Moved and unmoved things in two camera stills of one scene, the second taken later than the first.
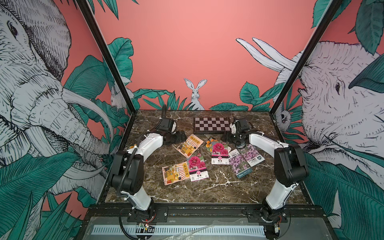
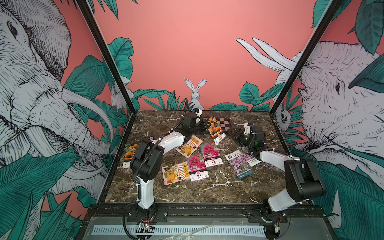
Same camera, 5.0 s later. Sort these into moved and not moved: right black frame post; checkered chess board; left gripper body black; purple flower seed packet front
Moved: left gripper body black
Not moved: checkered chess board; right black frame post; purple flower seed packet front
